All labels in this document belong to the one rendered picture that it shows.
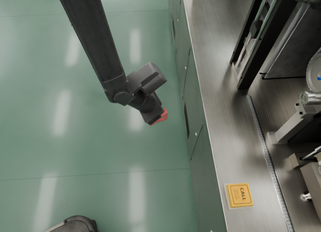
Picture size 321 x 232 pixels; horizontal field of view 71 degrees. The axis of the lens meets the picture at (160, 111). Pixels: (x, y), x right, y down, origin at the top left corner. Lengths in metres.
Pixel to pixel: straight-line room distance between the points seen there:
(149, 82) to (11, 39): 2.53
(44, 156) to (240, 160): 1.53
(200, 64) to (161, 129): 0.92
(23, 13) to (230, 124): 2.84
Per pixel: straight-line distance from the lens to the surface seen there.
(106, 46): 0.43
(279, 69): 1.10
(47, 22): 3.04
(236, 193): 0.82
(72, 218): 1.54
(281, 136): 0.93
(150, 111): 0.66
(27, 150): 2.09
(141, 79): 0.56
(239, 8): 1.45
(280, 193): 0.90
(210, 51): 1.15
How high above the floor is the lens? 1.69
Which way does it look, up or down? 59 degrees down
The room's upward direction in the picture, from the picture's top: straight up
